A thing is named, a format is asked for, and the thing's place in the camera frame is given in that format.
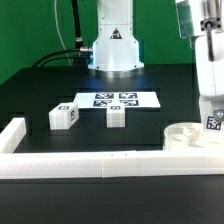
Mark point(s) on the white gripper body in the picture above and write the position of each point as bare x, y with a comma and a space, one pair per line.
210, 74

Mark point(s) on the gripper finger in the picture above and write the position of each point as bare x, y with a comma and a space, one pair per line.
218, 115

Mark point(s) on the white marker tag plate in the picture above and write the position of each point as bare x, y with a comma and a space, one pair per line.
129, 99

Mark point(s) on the white U-shaped fence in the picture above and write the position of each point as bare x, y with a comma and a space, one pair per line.
99, 164

